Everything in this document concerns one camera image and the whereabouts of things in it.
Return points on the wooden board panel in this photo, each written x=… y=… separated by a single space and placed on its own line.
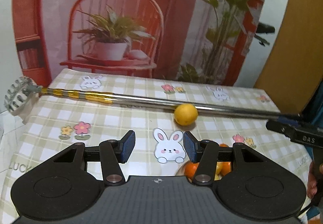
x=293 y=70

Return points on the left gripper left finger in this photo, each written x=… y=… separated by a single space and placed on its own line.
x=112 y=154

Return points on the beige fruit plate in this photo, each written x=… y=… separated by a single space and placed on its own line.
x=181 y=170

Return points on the printed room scene backdrop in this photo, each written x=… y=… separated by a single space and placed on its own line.
x=199 y=41

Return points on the person's right hand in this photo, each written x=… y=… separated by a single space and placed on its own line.
x=312 y=182

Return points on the yellow lemon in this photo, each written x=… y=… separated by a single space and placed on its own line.
x=219 y=167
x=185 y=114

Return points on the checkered bunny tablecloth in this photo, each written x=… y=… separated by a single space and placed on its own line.
x=55 y=123

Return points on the telescopic metal pole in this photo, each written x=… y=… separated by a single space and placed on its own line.
x=156 y=103

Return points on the large orange mandarin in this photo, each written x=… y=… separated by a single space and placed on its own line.
x=190 y=169

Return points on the black office chair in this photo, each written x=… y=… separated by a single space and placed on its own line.
x=263 y=28

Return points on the small orange tangerine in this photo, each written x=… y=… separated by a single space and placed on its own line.
x=226 y=168

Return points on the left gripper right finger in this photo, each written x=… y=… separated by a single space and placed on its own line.
x=204 y=152

